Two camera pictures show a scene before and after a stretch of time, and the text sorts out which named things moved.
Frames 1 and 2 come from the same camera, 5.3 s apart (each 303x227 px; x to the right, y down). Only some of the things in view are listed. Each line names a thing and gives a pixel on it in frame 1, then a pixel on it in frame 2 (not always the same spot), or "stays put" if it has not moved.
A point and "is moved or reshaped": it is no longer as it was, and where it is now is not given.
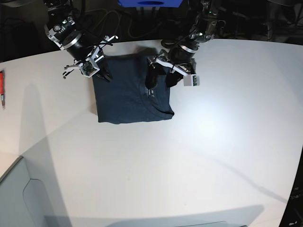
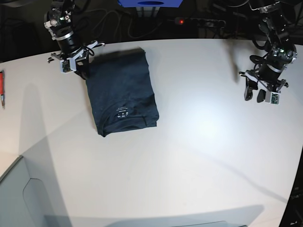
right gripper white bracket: x=163 y=57 → x=251 y=84
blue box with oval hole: x=150 y=3 stays put
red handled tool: x=2 y=87 stays put
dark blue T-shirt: x=126 y=99 is moved or reshaped
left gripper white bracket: x=89 y=66 → x=73 y=49
